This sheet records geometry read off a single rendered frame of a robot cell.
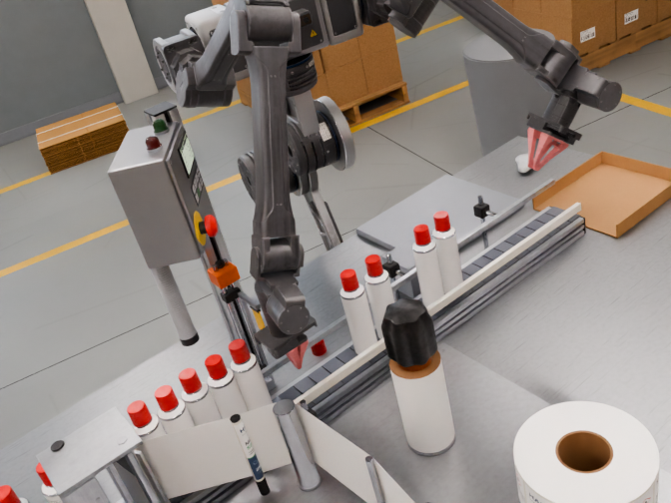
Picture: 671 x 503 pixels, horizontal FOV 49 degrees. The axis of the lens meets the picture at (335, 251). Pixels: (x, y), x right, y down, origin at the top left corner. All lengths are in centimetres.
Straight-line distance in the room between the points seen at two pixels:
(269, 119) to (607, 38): 411
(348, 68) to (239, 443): 379
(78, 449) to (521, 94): 304
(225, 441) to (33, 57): 555
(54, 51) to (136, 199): 544
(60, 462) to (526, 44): 107
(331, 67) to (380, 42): 38
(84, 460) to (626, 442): 80
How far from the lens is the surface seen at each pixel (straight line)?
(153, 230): 124
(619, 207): 204
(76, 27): 662
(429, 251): 156
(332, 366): 157
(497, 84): 380
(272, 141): 121
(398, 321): 117
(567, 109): 152
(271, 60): 122
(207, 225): 124
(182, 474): 136
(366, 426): 143
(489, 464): 133
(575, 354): 159
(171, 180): 119
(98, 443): 121
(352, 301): 148
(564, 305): 171
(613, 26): 519
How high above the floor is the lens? 190
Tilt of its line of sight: 32 degrees down
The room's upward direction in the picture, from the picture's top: 15 degrees counter-clockwise
